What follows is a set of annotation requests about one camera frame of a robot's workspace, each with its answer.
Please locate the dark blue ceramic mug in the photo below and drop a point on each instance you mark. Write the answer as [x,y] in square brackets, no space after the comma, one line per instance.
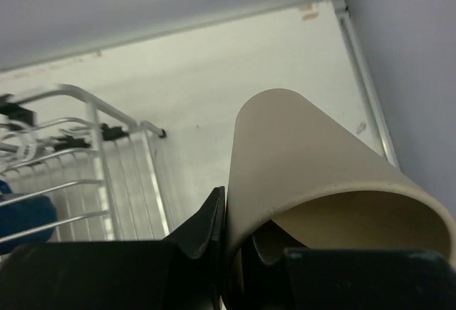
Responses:
[25,215]

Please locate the beige plastic cup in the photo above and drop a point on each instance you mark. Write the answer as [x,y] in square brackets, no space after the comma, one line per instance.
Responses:
[294,166]

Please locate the silver wire dish rack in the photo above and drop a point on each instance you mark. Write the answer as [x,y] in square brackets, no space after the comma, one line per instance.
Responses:
[97,165]

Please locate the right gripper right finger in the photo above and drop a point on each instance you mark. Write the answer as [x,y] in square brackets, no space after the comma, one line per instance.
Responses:
[289,275]

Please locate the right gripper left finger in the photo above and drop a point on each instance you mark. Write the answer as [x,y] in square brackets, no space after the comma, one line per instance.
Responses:
[180,271]

